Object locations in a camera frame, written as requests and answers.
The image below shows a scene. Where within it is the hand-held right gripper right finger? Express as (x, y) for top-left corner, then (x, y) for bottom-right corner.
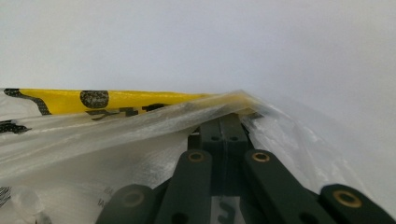
(224, 113), (255, 198)

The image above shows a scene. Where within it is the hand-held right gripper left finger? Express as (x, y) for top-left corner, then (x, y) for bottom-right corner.
(187, 114), (226, 198)

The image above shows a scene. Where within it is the yellow snack packet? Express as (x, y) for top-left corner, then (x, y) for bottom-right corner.
(3, 88), (261, 121)

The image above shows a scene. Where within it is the translucent plastic bag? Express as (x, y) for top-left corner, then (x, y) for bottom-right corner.
(0, 88), (386, 224)

